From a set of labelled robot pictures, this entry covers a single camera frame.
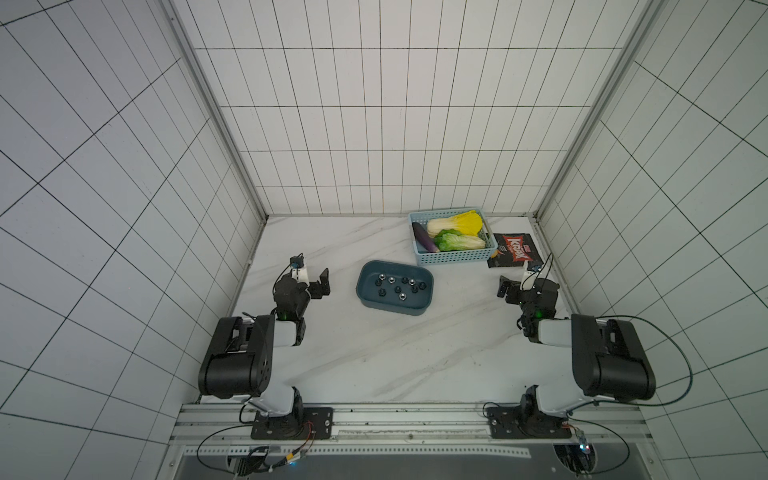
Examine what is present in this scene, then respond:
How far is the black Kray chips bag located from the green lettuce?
70mm

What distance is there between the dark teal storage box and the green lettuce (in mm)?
106

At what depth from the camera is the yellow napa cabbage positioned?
1.08 metres

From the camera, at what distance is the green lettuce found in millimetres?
A: 1025

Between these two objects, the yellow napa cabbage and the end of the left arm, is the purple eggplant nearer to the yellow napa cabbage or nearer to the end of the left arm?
the yellow napa cabbage

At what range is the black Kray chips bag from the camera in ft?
3.48

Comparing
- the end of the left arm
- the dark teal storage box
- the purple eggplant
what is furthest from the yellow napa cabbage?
the end of the left arm

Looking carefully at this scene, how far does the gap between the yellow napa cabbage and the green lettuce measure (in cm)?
2

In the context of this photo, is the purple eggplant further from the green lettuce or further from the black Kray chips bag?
the black Kray chips bag

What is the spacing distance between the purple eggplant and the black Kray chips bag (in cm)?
21

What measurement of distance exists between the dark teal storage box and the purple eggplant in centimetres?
8
